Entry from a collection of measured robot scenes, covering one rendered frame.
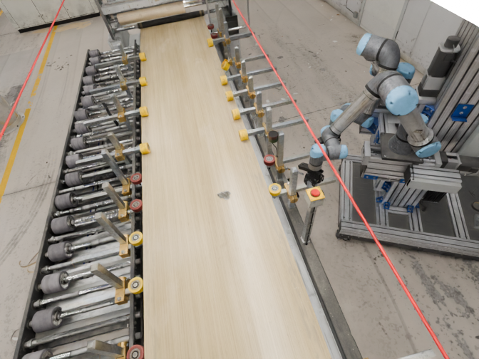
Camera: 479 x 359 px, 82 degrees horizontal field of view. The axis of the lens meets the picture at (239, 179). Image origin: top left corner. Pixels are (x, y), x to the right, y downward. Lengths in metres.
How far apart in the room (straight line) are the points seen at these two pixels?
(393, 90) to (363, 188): 1.48
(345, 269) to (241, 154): 1.31
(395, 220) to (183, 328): 1.87
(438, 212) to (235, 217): 1.79
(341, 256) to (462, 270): 0.92
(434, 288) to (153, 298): 2.09
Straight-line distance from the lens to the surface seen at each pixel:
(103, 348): 1.48
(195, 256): 1.59
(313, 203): 1.36
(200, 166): 1.93
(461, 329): 2.71
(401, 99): 1.36
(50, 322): 1.88
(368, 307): 2.50
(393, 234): 2.54
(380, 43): 1.81
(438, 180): 1.98
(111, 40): 4.11
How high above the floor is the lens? 2.32
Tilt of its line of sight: 52 degrees down
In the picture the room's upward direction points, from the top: 9 degrees counter-clockwise
